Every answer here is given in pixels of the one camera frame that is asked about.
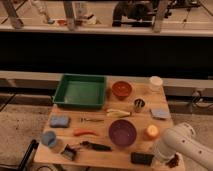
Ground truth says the blue sponge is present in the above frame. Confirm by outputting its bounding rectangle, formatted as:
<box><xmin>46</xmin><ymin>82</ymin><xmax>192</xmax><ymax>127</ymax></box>
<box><xmin>49</xmin><ymin>116</ymin><xmax>70</xmax><ymax>128</ymax></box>

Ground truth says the blue-grey cloth pad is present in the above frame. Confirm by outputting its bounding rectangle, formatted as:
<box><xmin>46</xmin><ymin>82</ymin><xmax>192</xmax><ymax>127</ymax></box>
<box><xmin>150</xmin><ymin>108</ymin><xmax>170</xmax><ymax>119</ymax></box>

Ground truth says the orange bowl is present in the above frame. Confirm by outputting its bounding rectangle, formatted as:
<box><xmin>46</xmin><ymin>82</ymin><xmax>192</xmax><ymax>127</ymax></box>
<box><xmin>112</xmin><ymin>81</ymin><xmax>132</xmax><ymax>100</ymax></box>

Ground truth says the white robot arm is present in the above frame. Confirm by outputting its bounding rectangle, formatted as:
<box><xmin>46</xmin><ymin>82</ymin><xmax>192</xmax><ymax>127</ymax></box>
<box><xmin>153</xmin><ymin>123</ymin><xmax>213</xmax><ymax>171</ymax></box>

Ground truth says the wooden board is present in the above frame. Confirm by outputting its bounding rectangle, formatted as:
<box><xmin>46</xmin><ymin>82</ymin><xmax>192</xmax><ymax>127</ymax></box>
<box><xmin>34</xmin><ymin>80</ymin><xmax>185</xmax><ymax>171</ymax></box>

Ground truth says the black eraser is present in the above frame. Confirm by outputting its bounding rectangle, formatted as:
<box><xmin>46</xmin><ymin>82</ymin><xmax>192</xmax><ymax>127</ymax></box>
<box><xmin>131</xmin><ymin>152</ymin><xmax>154</xmax><ymax>166</ymax></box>

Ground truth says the small metal cup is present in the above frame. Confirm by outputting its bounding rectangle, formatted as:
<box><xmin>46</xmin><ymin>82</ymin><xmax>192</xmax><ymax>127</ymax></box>
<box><xmin>134</xmin><ymin>98</ymin><xmax>145</xmax><ymax>113</ymax></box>

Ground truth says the black binder clip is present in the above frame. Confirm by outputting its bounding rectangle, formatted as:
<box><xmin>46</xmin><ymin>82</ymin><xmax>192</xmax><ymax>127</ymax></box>
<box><xmin>61</xmin><ymin>145</ymin><xmax>79</xmax><ymax>161</ymax></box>

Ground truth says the green plastic tray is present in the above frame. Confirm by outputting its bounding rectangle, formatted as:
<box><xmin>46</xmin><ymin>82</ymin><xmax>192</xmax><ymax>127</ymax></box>
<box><xmin>53</xmin><ymin>74</ymin><xmax>106</xmax><ymax>109</ymax></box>

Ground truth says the purple bowl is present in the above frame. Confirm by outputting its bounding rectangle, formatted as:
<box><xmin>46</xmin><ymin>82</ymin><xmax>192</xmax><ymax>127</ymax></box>
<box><xmin>108</xmin><ymin>119</ymin><xmax>137</xmax><ymax>148</ymax></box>

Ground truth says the orange carrot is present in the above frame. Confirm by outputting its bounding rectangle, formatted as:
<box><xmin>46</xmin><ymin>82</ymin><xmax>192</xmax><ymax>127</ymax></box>
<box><xmin>73</xmin><ymin>130</ymin><xmax>98</xmax><ymax>136</ymax></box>

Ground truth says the black marker pen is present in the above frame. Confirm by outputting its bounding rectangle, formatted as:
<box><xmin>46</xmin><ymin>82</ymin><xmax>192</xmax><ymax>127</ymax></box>
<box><xmin>80</xmin><ymin>141</ymin><xmax>112</xmax><ymax>151</ymax></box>

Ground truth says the dark red grape bunch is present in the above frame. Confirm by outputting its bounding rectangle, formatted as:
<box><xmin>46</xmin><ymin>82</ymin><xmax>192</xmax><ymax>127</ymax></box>
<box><xmin>167</xmin><ymin>154</ymin><xmax>179</xmax><ymax>168</ymax></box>

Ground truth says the yellow orange fruit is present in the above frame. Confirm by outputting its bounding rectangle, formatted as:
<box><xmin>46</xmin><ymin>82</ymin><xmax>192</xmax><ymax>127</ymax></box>
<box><xmin>144</xmin><ymin>125</ymin><xmax>160</xmax><ymax>140</ymax></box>

